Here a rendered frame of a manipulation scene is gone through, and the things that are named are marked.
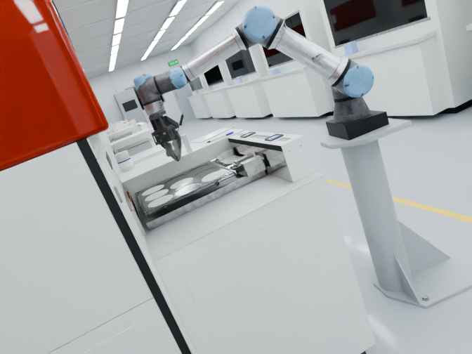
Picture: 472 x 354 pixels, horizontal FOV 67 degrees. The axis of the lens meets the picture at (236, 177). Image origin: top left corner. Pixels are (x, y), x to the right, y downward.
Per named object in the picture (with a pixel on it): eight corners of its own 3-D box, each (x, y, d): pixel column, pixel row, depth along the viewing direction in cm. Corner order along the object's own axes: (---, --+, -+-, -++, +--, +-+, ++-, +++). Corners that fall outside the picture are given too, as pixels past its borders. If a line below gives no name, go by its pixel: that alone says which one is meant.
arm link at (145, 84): (149, 71, 133) (128, 79, 134) (161, 99, 136) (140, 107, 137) (154, 71, 141) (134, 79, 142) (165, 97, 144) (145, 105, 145)
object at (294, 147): (293, 182, 124) (281, 145, 120) (237, 164, 175) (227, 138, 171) (315, 171, 126) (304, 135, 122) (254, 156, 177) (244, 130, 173)
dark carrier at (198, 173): (147, 213, 125) (146, 212, 124) (138, 194, 157) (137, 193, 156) (233, 173, 134) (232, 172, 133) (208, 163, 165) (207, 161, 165)
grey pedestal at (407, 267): (428, 239, 203) (397, 100, 181) (496, 276, 161) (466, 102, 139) (348, 274, 199) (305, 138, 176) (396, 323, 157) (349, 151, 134)
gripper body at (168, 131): (156, 147, 141) (143, 119, 138) (163, 142, 149) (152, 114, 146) (173, 141, 139) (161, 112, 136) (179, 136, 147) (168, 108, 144)
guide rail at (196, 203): (149, 230, 130) (145, 223, 129) (148, 229, 132) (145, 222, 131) (266, 174, 143) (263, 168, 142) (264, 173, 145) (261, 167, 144)
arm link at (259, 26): (369, 74, 144) (251, 4, 137) (383, 74, 130) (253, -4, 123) (352, 101, 147) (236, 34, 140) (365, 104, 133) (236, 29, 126)
